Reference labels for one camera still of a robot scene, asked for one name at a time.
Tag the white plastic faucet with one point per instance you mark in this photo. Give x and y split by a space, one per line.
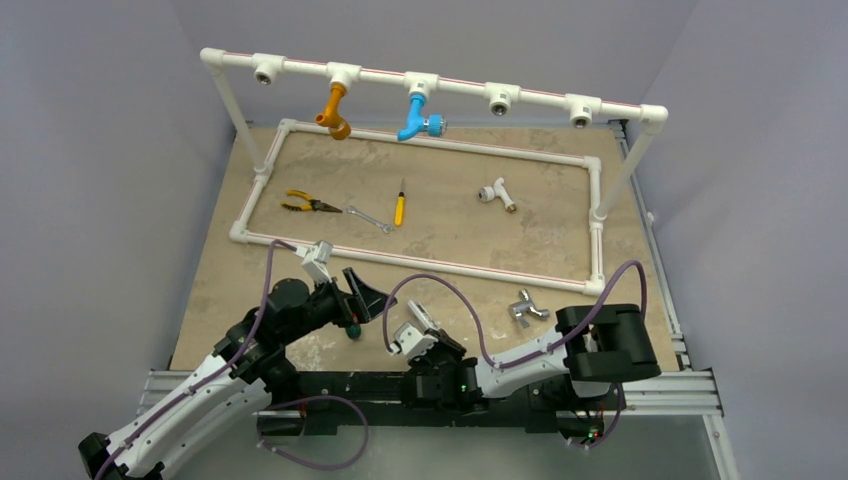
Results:
497 191

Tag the aluminium table frame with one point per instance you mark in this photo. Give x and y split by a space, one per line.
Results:
687 393

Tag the yellow handled screwdriver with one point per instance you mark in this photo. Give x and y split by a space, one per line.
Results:
400 205

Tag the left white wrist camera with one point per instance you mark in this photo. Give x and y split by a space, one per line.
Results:
314 261

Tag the yellow handled pliers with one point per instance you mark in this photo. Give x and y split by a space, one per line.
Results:
309 203

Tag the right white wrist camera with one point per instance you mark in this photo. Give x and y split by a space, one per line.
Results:
410 342

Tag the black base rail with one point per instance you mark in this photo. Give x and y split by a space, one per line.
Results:
337 399

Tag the white AC remote control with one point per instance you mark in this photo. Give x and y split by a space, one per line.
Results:
424 321

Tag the green handled screwdriver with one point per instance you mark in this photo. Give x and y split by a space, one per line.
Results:
354 331

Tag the blue plastic faucet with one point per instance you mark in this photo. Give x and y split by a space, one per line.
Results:
433 125

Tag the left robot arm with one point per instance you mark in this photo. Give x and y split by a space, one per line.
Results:
246 370

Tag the small silver wrench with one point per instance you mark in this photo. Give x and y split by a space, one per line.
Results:
384 227

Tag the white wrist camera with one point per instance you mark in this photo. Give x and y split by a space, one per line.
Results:
410 342
314 261

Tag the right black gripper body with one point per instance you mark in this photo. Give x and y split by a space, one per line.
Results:
436 350

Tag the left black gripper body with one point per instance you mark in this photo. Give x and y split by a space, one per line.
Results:
328 304

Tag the white PVC pipe frame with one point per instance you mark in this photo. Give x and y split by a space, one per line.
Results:
580 109

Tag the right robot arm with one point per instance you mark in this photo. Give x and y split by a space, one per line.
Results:
591 347

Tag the orange plastic faucet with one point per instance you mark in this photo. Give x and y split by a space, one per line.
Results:
330 118

